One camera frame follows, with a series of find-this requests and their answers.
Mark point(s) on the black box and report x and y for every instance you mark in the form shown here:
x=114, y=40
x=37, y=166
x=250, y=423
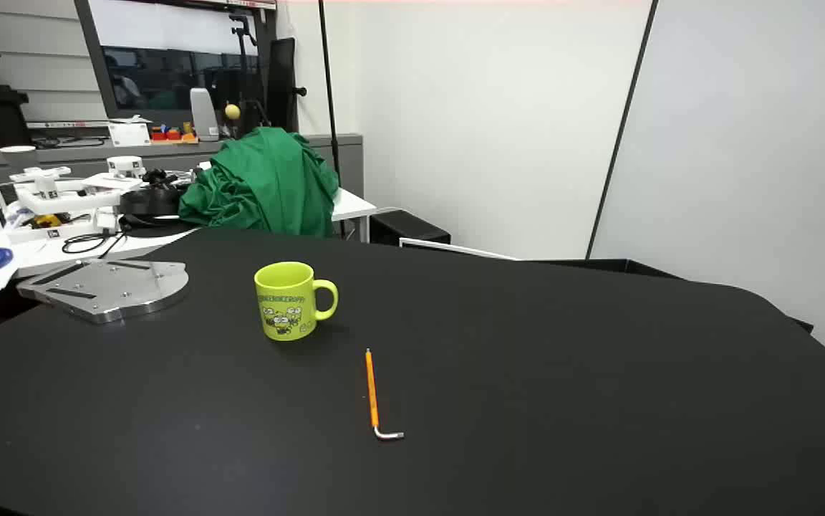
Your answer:
x=406, y=226

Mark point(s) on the white side table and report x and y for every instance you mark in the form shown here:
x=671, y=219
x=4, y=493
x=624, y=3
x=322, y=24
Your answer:
x=353, y=204

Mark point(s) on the yellow-green ceramic mug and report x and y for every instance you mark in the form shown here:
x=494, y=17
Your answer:
x=285, y=305

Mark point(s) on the green cloth pile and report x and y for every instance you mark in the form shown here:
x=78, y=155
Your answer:
x=270, y=181

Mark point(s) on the thin black stand pole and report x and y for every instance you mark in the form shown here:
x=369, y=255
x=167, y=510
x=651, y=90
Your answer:
x=327, y=86

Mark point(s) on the yellow ball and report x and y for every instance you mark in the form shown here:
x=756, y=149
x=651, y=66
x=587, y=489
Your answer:
x=232, y=112

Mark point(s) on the black tripod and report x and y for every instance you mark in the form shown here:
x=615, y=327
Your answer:
x=244, y=57

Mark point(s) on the silver metal mounting plate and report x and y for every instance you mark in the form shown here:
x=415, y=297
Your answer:
x=114, y=281

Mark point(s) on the black framed monitor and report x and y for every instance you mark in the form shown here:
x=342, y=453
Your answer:
x=157, y=80

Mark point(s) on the small white box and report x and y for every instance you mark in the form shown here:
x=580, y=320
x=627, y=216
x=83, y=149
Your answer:
x=126, y=132

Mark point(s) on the black panel with white frame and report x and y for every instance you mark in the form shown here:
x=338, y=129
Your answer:
x=449, y=247

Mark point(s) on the white plastic device frame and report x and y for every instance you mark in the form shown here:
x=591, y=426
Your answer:
x=58, y=191

